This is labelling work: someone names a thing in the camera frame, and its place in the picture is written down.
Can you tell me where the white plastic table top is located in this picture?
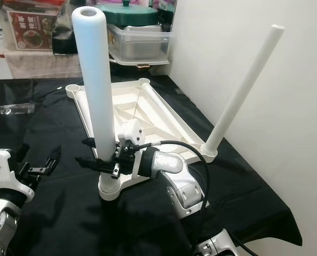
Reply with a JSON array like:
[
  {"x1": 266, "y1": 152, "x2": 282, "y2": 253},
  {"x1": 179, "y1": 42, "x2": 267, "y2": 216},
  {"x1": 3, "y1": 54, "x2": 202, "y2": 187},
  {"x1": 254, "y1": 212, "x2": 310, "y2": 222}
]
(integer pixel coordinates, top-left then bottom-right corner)
[{"x1": 65, "y1": 77, "x2": 222, "y2": 201}]

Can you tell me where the black tablecloth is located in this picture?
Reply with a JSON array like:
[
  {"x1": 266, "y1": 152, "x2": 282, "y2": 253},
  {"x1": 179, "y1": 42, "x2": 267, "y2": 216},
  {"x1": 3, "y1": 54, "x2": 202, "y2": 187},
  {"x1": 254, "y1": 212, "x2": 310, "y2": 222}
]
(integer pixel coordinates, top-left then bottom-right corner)
[{"x1": 0, "y1": 75, "x2": 304, "y2": 256}]

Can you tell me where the beige cloth-covered bench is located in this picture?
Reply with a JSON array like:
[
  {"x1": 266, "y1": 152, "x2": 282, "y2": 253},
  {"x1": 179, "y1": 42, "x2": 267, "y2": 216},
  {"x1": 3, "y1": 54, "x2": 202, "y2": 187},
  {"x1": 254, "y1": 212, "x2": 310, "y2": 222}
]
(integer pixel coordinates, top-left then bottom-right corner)
[{"x1": 0, "y1": 49, "x2": 82, "y2": 79}]

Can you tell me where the clear plastic storage box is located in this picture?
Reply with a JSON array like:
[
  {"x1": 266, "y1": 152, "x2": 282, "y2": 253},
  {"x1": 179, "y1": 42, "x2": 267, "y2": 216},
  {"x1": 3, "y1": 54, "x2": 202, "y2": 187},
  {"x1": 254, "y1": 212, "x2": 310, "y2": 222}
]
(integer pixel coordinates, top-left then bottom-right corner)
[{"x1": 108, "y1": 24, "x2": 172, "y2": 66}]

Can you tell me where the glossy black bag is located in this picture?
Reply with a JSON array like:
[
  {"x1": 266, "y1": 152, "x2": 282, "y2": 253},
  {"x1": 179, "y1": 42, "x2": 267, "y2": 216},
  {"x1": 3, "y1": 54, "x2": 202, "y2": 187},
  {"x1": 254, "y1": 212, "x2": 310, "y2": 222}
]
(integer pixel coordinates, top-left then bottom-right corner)
[{"x1": 52, "y1": 0, "x2": 82, "y2": 54}]

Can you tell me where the red food-print box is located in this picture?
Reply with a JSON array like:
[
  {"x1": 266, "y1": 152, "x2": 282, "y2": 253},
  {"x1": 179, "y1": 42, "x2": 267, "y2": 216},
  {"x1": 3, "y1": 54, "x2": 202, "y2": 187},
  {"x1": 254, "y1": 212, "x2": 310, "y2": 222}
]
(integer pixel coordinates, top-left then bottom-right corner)
[{"x1": 8, "y1": 11, "x2": 58, "y2": 51}]

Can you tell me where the clear bin with orange lid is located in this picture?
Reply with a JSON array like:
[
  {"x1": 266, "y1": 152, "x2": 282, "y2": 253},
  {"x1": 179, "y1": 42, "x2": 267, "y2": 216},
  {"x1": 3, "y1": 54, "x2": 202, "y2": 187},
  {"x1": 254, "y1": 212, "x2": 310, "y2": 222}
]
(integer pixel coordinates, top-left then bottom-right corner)
[{"x1": 0, "y1": 0, "x2": 74, "y2": 51}]

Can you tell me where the green pot lid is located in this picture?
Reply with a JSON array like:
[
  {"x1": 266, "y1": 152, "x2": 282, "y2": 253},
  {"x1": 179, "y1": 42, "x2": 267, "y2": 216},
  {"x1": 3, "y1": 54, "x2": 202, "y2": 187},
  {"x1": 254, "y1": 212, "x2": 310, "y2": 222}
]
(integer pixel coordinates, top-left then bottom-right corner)
[{"x1": 104, "y1": 3, "x2": 160, "y2": 27}]

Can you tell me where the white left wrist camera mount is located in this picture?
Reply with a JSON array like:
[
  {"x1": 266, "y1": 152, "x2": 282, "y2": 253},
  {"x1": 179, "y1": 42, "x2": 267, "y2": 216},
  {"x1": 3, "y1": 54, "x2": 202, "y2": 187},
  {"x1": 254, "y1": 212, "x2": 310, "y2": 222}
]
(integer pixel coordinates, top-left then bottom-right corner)
[{"x1": 0, "y1": 148, "x2": 34, "y2": 203}]

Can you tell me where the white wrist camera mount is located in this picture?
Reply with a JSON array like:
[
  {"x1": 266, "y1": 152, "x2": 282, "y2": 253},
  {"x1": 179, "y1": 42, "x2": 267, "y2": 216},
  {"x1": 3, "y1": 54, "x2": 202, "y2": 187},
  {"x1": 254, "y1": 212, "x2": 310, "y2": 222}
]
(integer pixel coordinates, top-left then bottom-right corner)
[
  {"x1": 117, "y1": 118, "x2": 145, "y2": 155},
  {"x1": 0, "y1": 148, "x2": 34, "y2": 203}
]

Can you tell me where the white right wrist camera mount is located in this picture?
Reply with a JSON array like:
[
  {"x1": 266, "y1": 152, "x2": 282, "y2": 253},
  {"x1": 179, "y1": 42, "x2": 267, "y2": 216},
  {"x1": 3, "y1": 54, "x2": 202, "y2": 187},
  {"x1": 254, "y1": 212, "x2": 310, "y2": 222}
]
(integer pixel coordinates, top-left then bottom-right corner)
[{"x1": 117, "y1": 118, "x2": 145, "y2": 155}]

